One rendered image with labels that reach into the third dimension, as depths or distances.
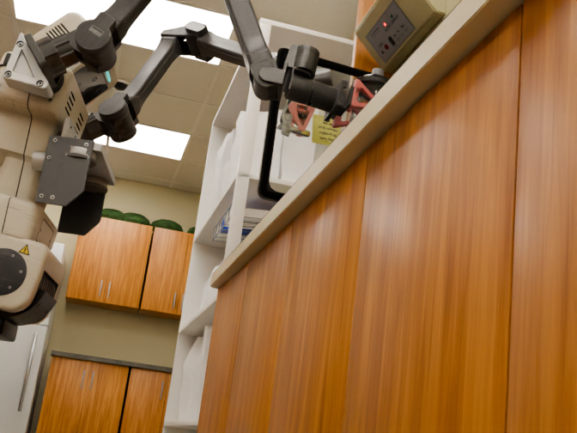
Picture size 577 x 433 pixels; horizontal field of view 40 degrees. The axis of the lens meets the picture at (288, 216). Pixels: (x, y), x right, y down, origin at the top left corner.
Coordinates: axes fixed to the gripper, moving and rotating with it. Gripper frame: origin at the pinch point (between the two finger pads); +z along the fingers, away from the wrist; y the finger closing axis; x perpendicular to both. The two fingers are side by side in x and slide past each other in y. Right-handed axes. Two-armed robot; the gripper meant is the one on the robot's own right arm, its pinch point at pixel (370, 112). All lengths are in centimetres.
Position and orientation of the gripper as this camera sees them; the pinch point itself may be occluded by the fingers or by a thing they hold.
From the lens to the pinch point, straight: 180.2
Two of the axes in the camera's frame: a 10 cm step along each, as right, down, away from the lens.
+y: -2.6, 2.5, 9.3
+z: 9.4, 2.7, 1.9
